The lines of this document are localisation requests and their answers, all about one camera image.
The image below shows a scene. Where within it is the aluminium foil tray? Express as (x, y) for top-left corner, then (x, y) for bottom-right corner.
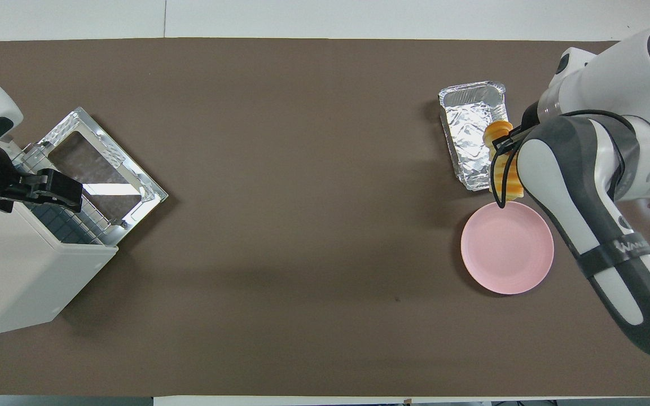
(438, 81), (509, 192)

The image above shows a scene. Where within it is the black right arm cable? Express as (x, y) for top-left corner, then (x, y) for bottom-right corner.
(491, 110), (642, 209)

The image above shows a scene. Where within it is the yellow ridged bread loaf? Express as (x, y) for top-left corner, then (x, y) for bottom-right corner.
(483, 120), (524, 202)

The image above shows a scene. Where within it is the cream toaster oven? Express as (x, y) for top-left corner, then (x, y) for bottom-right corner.
(0, 144), (120, 338)

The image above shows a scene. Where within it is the pink round plate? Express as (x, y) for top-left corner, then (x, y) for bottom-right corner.
(460, 201), (555, 295)

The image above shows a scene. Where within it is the brown table mat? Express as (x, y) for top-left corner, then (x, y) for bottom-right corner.
(0, 38), (650, 397)

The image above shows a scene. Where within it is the glass oven door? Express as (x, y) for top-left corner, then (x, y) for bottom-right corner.
(37, 107), (169, 247)

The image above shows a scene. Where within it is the oven wire rack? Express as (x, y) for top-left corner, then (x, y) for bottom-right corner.
(12, 144), (128, 246)

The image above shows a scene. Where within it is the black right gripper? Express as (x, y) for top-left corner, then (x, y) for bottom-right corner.
(492, 101), (542, 156)

